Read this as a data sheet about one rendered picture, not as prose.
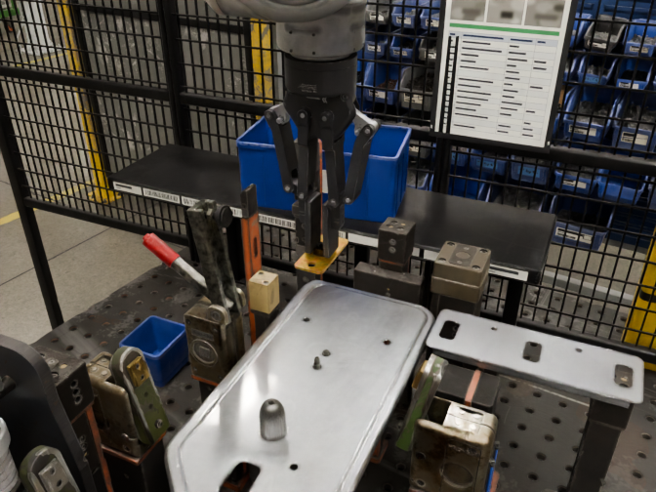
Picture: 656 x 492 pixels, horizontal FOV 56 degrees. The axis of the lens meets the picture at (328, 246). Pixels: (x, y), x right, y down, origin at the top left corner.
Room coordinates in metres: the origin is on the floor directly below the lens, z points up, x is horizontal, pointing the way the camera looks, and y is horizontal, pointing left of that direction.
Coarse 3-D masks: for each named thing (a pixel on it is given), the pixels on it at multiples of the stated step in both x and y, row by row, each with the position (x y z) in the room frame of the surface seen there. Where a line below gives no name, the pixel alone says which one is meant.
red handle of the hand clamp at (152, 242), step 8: (152, 232) 0.76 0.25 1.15; (144, 240) 0.75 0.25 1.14; (152, 240) 0.75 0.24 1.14; (160, 240) 0.75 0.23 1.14; (152, 248) 0.74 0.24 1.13; (160, 248) 0.74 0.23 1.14; (168, 248) 0.74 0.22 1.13; (160, 256) 0.74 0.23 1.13; (168, 256) 0.73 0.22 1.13; (176, 256) 0.74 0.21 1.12; (168, 264) 0.73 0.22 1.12; (176, 264) 0.73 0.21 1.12; (184, 264) 0.73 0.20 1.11; (184, 272) 0.72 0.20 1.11; (192, 272) 0.73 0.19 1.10; (192, 280) 0.72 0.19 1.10; (200, 280) 0.72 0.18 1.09; (200, 288) 0.71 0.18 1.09; (208, 296) 0.71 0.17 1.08; (232, 304) 0.71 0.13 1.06
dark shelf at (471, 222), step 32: (160, 160) 1.30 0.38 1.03; (192, 160) 1.30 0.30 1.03; (224, 160) 1.30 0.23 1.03; (128, 192) 1.19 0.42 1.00; (160, 192) 1.15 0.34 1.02; (192, 192) 1.13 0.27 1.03; (224, 192) 1.13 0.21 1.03; (416, 192) 1.13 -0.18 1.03; (288, 224) 1.03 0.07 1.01; (352, 224) 1.00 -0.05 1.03; (416, 224) 1.00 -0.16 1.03; (448, 224) 1.00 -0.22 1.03; (480, 224) 1.00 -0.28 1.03; (512, 224) 1.00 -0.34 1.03; (544, 224) 1.00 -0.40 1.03; (416, 256) 0.93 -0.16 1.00; (512, 256) 0.89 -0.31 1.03; (544, 256) 0.89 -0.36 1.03
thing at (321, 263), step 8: (320, 240) 0.68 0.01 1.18; (344, 240) 0.68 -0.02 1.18; (320, 248) 0.64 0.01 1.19; (304, 256) 0.64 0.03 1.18; (312, 256) 0.64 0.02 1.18; (320, 256) 0.64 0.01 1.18; (336, 256) 0.64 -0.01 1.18; (296, 264) 0.62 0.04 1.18; (304, 264) 0.62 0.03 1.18; (312, 264) 0.63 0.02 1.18; (320, 264) 0.62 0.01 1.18; (328, 264) 0.62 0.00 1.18; (312, 272) 0.61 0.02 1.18; (320, 272) 0.61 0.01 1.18
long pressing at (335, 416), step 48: (336, 288) 0.84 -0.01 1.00; (288, 336) 0.71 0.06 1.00; (336, 336) 0.71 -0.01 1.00; (384, 336) 0.71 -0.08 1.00; (240, 384) 0.61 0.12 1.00; (288, 384) 0.61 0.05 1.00; (336, 384) 0.61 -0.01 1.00; (384, 384) 0.61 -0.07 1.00; (192, 432) 0.53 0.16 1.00; (240, 432) 0.53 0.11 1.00; (288, 432) 0.53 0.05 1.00; (336, 432) 0.53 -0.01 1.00; (192, 480) 0.46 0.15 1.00; (288, 480) 0.46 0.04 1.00; (336, 480) 0.46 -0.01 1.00
